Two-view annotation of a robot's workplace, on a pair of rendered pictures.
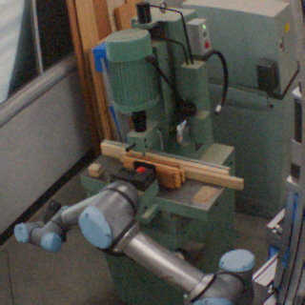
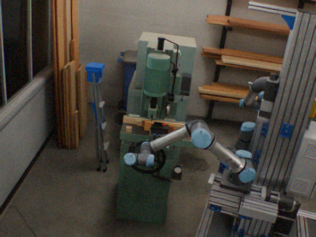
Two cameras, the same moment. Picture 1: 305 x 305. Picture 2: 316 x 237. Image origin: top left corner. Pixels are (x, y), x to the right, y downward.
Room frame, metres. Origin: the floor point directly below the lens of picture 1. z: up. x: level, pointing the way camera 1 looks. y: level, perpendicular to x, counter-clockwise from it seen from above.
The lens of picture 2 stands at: (-0.26, 1.50, 2.21)
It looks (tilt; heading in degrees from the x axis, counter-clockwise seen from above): 25 degrees down; 324
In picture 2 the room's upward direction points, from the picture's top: 7 degrees clockwise
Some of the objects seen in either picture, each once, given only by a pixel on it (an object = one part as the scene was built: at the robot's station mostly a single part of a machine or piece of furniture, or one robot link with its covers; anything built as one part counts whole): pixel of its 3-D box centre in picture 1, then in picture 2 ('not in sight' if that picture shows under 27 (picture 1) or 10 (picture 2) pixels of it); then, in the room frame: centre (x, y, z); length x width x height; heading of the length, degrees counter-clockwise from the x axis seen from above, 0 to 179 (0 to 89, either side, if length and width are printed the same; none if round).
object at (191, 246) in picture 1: (190, 256); (176, 171); (1.58, -0.10, 0.58); 0.12 x 0.08 x 0.08; 144
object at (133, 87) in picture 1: (132, 68); (157, 74); (1.85, 0.03, 1.35); 0.18 x 0.18 x 0.31
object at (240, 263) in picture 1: (235, 271); (242, 160); (1.04, -0.21, 0.98); 0.13 x 0.12 x 0.14; 146
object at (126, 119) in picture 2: (162, 162); (159, 123); (1.83, -0.03, 0.93); 0.60 x 0.02 x 0.05; 54
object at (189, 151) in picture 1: (173, 80); (156, 84); (2.09, -0.13, 1.16); 0.22 x 0.22 x 0.72; 54
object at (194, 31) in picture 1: (198, 36); (175, 60); (2.03, -0.27, 1.40); 0.10 x 0.06 x 0.16; 144
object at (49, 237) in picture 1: (48, 237); (145, 158); (1.32, 0.41, 0.99); 0.11 x 0.11 x 0.08; 56
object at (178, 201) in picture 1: (147, 191); (157, 136); (1.72, 0.04, 0.87); 0.61 x 0.30 x 0.06; 54
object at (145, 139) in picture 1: (145, 137); (152, 112); (1.86, 0.02, 1.03); 0.14 x 0.07 x 0.09; 144
